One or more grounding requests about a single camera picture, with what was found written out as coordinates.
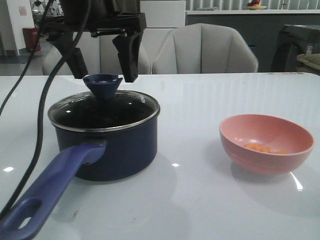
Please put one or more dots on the grey upholstered chair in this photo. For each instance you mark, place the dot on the grey upholstered chair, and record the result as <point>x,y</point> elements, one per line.
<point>204,49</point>
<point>100,57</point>

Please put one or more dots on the right grey upholstered chair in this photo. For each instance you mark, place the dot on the right grey upholstered chair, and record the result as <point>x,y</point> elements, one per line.
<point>204,49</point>

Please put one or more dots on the fruit plate on counter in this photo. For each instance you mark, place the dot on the fruit plate on counter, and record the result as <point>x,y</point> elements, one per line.
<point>255,5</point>

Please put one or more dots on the grey counter with white top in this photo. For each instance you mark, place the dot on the grey counter with white top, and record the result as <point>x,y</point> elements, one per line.
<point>259,28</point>

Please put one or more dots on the orange ham slices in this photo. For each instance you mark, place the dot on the orange ham slices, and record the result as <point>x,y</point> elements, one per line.
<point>264,149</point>

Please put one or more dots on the red bin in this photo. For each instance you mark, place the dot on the red bin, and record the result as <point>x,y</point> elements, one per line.
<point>30,39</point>

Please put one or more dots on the dark blue saucepan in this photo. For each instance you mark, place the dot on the dark blue saucepan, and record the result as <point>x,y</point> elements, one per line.
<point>101,157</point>

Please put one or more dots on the left grey upholstered chair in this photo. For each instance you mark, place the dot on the left grey upholstered chair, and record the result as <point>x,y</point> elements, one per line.
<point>100,57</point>

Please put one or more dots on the glass pot lid blue knob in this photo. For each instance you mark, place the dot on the glass pot lid blue knob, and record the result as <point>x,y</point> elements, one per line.
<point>103,108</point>

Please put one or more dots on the pink bowl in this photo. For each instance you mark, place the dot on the pink bowl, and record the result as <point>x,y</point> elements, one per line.
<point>277,133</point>

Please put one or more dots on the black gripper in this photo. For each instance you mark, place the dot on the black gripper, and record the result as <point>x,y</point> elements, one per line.
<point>122,17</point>

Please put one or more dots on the dark metal appliance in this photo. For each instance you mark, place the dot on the dark metal appliance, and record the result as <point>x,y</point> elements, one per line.
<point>294,40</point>

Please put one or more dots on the beige cushion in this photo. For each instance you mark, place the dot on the beige cushion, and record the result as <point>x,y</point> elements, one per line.
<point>309,63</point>

